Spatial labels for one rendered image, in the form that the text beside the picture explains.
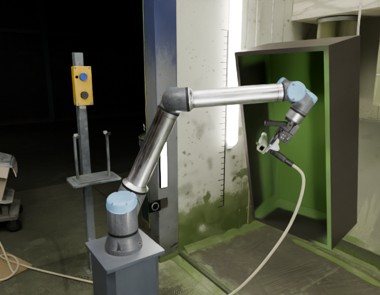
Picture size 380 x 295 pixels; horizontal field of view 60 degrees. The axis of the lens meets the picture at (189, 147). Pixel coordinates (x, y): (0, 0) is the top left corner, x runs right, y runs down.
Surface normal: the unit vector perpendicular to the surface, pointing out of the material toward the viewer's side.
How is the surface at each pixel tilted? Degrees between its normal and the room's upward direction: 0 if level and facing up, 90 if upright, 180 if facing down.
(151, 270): 90
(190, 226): 90
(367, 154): 57
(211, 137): 90
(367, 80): 90
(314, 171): 102
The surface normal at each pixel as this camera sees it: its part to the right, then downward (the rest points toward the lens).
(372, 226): -0.68, -0.43
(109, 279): -0.18, 0.22
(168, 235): 0.58, 0.18
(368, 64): -0.82, 0.13
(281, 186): -0.74, 0.34
